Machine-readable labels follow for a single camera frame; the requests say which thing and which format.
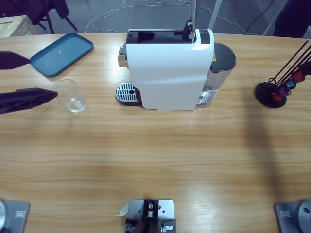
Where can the wooden crate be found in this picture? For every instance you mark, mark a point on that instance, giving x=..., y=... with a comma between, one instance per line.
x=14, y=26

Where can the white coffee machine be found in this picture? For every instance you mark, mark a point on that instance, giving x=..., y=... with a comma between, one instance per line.
x=170, y=72

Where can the purple coffee capsule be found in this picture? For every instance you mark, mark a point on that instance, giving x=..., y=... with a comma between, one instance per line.
x=283, y=91

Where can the black chair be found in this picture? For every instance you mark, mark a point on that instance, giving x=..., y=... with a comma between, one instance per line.
x=58, y=9

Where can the black drip tray metal grille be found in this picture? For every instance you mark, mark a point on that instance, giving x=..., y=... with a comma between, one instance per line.
x=126, y=93

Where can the blue coffee capsule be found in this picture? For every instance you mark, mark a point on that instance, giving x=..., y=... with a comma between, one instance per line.
x=290, y=84

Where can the blue plastic tray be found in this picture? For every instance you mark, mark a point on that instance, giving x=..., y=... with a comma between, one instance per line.
x=60, y=54

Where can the white block with dark post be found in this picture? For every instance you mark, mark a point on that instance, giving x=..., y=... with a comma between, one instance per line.
x=165, y=208

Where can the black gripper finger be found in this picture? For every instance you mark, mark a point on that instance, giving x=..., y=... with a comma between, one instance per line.
x=24, y=99
x=12, y=60

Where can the red coffee capsule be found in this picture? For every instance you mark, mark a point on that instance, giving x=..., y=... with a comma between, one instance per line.
x=276, y=97
x=299, y=76

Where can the silver machine lever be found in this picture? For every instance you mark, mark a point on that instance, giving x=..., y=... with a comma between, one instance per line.
x=193, y=12

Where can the white metal frame leg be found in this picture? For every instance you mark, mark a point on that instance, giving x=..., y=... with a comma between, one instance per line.
x=268, y=30
x=215, y=17

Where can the clear drinking glass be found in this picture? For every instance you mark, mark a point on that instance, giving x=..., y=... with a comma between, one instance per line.
x=71, y=99

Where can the black capsule holder with rods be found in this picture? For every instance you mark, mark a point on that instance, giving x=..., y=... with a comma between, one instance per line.
x=263, y=91

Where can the yellow warning sticker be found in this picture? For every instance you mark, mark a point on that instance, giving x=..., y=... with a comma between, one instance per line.
x=214, y=57

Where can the white paper tag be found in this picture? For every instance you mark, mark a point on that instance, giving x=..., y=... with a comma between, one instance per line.
x=124, y=210

